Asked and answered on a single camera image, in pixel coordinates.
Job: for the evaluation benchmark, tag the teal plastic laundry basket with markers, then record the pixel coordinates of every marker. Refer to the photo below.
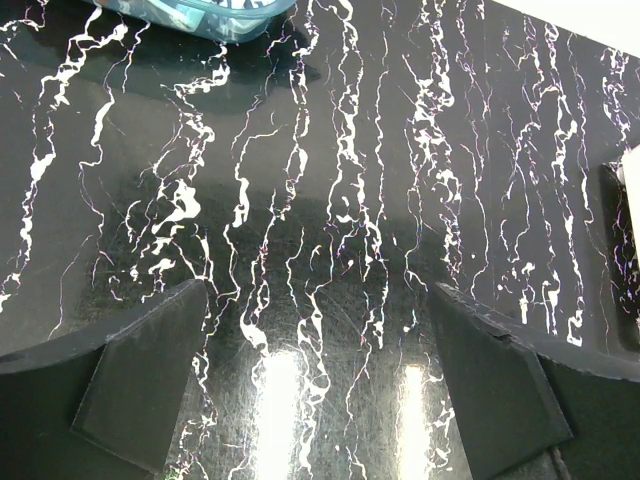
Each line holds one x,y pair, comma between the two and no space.
231,22

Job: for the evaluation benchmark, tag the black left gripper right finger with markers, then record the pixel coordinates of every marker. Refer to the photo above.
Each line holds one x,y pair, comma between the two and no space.
530,405

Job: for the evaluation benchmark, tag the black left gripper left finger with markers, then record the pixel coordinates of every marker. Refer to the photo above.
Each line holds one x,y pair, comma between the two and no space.
102,402

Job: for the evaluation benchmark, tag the white square tray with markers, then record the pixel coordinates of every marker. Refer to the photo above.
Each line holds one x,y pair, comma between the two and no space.
628,168

